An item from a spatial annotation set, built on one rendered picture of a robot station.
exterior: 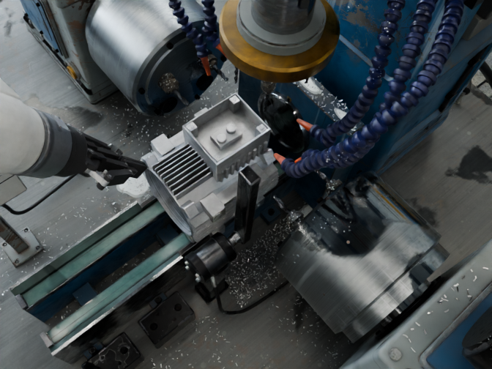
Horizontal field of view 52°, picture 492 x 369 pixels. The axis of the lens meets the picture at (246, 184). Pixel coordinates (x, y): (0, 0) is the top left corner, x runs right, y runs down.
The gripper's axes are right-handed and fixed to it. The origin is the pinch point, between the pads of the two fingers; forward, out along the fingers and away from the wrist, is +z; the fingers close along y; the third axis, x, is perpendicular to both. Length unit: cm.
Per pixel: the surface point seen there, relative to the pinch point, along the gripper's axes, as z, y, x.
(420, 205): 53, -36, -32
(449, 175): 59, -35, -42
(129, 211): 13.6, 1.0, 10.9
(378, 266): 4.4, -40.8, -18.9
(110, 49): 5.8, 24.1, -10.7
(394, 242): 6.1, -39.8, -23.1
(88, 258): 8.8, -1.7, 21.8
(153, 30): 4.5, 18.5, -19.4
